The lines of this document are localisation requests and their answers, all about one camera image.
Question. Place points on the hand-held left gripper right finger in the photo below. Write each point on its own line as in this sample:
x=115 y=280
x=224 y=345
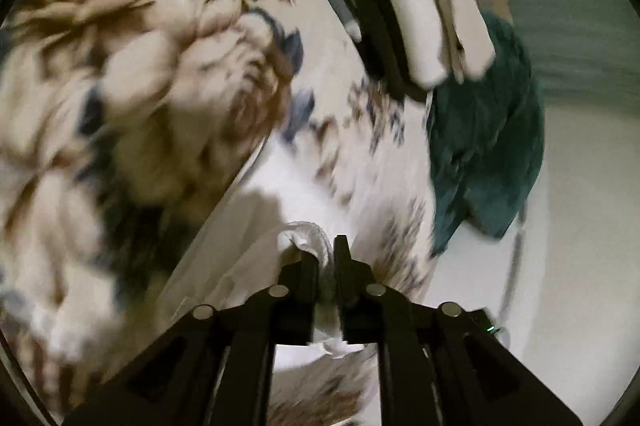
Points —
x=352 y=286

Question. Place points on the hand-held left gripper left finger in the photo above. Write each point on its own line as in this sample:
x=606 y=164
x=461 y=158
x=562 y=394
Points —
x=300 y=286

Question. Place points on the white t-shirt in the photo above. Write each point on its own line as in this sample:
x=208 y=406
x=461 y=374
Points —
x=240 y=246

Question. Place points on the dark green plush blanket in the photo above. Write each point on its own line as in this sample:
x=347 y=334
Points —
x=485 y=141

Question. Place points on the white headboard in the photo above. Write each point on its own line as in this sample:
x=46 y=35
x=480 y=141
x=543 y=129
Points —
x=575 y=231

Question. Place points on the floral bed blanket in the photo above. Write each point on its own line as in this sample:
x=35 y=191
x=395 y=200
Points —
x=150 y=106

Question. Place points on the white folded garment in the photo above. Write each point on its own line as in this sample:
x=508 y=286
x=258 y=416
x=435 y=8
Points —
x=410 y=6

